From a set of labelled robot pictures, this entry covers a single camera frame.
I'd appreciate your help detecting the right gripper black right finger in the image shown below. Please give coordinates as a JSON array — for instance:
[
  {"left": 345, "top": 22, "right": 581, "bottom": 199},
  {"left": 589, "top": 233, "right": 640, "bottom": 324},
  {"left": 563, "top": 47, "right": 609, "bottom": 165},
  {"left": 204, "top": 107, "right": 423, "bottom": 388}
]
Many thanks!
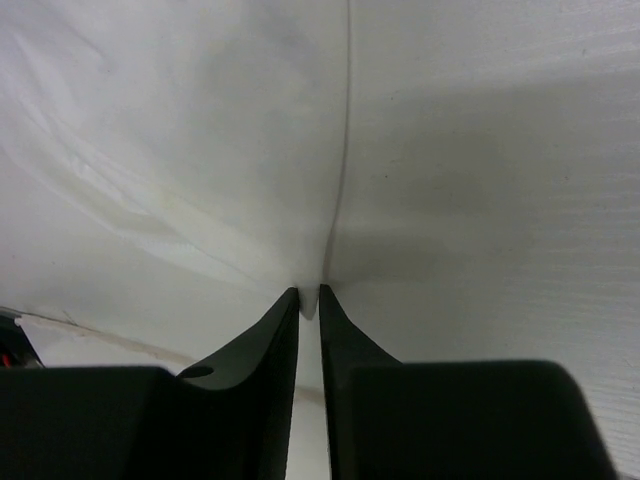
[{"left": 318, "top": 284, "right": 400, "bottom": 479}]

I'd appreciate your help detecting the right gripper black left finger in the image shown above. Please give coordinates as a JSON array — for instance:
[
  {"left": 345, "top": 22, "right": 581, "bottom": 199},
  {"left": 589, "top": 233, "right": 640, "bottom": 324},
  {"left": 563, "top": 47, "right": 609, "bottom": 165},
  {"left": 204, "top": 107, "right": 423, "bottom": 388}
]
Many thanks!
[{"left": 178, "top": 287, "right": 299, "bottom": 479}]

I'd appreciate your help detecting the white tank top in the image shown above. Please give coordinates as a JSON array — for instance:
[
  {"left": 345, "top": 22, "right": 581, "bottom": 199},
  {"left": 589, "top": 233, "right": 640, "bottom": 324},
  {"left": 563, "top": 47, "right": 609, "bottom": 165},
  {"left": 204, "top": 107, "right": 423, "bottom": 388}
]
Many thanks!
[{"left": 1, "top": 1, "right": 349, "bottom": 389}]

